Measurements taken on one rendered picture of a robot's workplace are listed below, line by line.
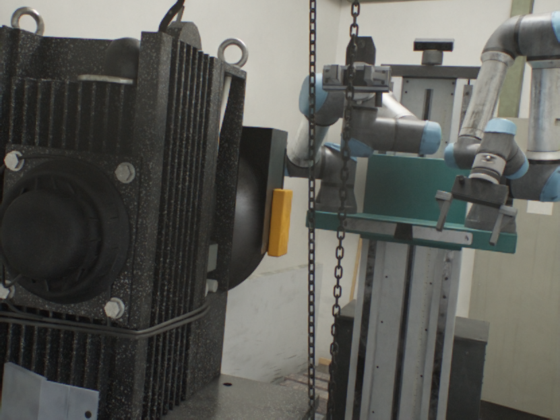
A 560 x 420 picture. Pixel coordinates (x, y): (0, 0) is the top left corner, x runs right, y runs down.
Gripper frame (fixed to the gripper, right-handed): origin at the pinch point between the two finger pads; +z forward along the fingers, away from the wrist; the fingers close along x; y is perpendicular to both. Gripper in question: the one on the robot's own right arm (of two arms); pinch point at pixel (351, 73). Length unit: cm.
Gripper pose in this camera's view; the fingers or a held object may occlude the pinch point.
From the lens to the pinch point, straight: 123.6
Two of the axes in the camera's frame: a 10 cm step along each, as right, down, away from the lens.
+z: -2.3, 0.8, -9.7
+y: -0.5, 9.9, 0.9
